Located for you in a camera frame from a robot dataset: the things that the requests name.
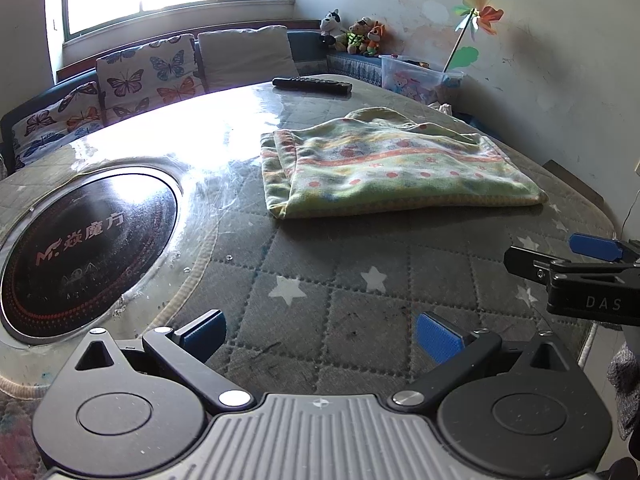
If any floral green children's shirt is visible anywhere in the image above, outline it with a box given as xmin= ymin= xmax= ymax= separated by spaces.
xmin=260 ymin=106 xmax=549 ymax=219

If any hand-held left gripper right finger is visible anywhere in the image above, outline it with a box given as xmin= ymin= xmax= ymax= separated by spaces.
xmin=390 ymin=311 xmax=571 ymax=413

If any plain beige cushion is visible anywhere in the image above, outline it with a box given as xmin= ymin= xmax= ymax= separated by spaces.
xmin=197 ymin=25 xmax=300 ymax=93

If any long butterfly print cushion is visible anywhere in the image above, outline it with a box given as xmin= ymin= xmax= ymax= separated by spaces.
xmin=10 ymin=82 xmax=103 ymax=171

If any square butterfly print cushion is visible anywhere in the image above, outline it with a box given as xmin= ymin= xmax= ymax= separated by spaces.
xmin=96 ymin=34 xmax=206 ymax=126

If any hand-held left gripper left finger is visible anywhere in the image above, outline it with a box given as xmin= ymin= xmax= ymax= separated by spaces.
xmin=75 ymin=309 xmax=256 ymax=411

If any orange fox plush toy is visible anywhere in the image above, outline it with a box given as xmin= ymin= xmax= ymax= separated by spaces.
xmin=364 ymin=21 xmax=386 ymax=58

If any round black induction cooktop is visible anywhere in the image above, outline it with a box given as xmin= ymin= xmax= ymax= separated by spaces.
xmin=0 ymin=157 xmax=221 ymax=356

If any brown bear plush toy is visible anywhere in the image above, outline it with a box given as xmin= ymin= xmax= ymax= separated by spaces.
xmin=347 ymin=17 xmax=371 ymax=56

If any black remote control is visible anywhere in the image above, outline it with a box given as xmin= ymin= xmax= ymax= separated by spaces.
xmin=272 ymin=76 xmax=353 ymax=97

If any black and white plush toy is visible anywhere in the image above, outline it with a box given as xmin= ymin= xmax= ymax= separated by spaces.
xmin=320 ymin=8 xmax=343 ymax=51

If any person's grey clothing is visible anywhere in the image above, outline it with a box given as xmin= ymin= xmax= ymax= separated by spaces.
xmin=607 ymin=345 xmax=640 ymax=441

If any clear plastic storage box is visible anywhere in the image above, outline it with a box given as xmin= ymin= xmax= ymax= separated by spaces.
xmin=378 ymin=54 xmax=466 ymax=106

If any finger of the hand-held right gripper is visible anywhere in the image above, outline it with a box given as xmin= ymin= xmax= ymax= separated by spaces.
xmin=504 ymin=246 xmax=556 ymax=282
xmin=569 ymin=233 xmax=640 ymax=263

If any blue sofa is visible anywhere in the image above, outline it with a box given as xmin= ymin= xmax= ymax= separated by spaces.
xmin=0 ymin=27 xmax=381 ymax=171

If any colourful pinwheel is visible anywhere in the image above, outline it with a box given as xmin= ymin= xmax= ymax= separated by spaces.
xmin=442 ymin=0 xmax=506 ymax=73

